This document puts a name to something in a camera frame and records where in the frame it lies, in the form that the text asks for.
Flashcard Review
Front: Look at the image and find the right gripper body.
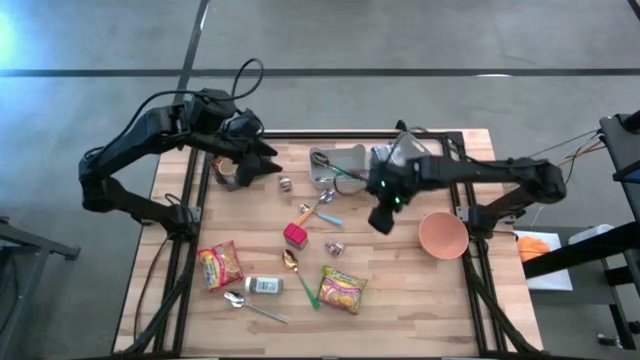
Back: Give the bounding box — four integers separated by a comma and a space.
367, 159, 434, 211

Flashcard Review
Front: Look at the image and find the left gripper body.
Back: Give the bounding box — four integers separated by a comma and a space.
222, 110, 264, 154

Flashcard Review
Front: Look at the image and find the blue ramen packet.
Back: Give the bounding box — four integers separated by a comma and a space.
372, 144, 396, 164

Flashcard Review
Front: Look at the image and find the clear plastic container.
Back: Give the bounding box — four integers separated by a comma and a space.
368, 130, 434, 171

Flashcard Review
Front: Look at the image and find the black spoon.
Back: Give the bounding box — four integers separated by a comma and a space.
310, 151, 351, 176

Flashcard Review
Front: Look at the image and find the white plastic bin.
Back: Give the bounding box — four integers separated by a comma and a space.
308, 143, 370, 195

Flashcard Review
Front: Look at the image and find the red-lid patterned spice tin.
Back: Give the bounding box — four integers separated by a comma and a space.
282, 222, 310, 251

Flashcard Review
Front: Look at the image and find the lime chili shrimp ramen packet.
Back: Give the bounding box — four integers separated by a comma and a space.
316, 264, 369, 316

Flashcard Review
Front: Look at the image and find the red beef ramen packet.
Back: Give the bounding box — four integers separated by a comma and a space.
196, 239, 245, 295

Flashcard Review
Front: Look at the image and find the sesame seasoning blend jar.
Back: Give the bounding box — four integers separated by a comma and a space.
243, 275, 285, 296

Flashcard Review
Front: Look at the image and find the dark gray translucent bin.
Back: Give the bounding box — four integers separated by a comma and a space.
209, 149, 274, 193

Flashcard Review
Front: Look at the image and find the salmon pink bowl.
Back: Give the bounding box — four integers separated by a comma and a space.
418, 211, 470, 261

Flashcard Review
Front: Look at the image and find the all-silver spoon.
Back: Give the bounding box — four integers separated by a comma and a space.
222, 290, 291, 325

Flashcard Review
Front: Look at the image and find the orange object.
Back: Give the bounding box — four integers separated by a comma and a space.
516, 235, 551, 263

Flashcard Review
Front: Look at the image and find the white sheet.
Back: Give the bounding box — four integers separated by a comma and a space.
514, 229, 575, 292

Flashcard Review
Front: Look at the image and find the black beam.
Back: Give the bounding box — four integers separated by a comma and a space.
522, 222, 640, 280

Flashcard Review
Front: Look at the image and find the white container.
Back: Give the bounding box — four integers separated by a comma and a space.
567, 223, 615, 246

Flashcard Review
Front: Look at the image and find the black side table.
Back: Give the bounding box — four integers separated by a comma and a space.
598, 110, 640, 224

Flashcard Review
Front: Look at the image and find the gray metal stand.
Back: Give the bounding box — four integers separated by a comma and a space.
0, 217, 81, 359

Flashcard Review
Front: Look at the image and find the black aluminium table frame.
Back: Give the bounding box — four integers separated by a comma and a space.
117, 130, 539, 359

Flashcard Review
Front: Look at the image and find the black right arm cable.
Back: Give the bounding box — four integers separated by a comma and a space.
332, 118, 426, 197

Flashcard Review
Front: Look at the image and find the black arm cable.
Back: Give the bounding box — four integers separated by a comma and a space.
82, 58, 265, 161
332, 118, 426, 197

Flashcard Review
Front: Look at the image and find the silver spoon light-blue handle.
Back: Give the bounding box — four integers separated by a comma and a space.
298, 203, 345, 226

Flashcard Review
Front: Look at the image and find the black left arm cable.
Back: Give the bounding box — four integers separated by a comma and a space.
82, 58, 265, 161

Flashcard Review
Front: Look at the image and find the silver spoon orange handle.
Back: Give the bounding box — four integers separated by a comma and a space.
294, 188, 337, 227

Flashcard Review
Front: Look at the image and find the gold spoon green handle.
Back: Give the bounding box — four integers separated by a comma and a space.
281, 248, 322, 311

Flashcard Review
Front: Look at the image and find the brown table cable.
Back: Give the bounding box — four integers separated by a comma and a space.
132, 234, 171, 344

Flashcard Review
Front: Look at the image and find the loose cable bundle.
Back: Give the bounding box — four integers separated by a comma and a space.
529, 127, 606, 169

